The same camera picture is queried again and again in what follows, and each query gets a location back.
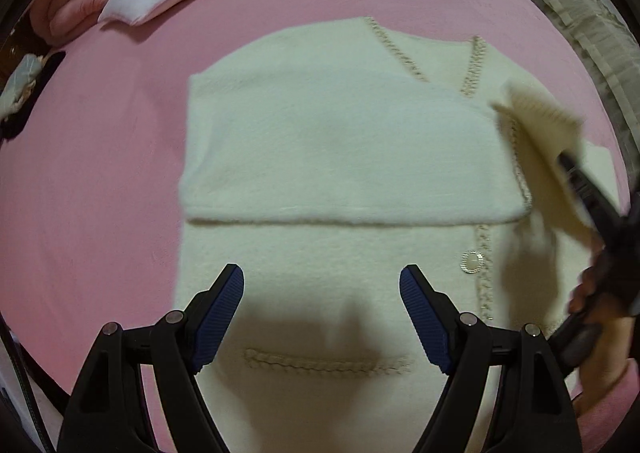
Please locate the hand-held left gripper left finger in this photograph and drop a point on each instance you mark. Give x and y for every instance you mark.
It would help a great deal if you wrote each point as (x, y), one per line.
(222, 315)

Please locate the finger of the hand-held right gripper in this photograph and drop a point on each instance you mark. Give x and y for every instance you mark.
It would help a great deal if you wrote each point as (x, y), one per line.
(587, 190)

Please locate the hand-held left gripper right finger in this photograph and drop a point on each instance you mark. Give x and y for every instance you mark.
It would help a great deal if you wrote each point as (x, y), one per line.
(422, 315)

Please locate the cream knit cardigan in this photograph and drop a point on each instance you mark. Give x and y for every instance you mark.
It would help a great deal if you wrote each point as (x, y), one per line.
(325, 168)

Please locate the person's right forearm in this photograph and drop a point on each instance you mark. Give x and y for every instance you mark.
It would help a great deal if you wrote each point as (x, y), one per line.
(612, 358)

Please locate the person's right hand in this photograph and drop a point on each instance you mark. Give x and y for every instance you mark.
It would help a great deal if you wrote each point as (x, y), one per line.
(582, 290)

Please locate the white lace cloth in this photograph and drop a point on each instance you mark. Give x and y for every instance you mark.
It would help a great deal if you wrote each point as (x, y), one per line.
(585, 23)

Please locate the pink bed sheet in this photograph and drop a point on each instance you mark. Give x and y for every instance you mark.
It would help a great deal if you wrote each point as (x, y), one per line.
(110, 168)

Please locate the light blue cloth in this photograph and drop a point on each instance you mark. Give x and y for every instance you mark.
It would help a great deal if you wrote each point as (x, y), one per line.
(22, 83)

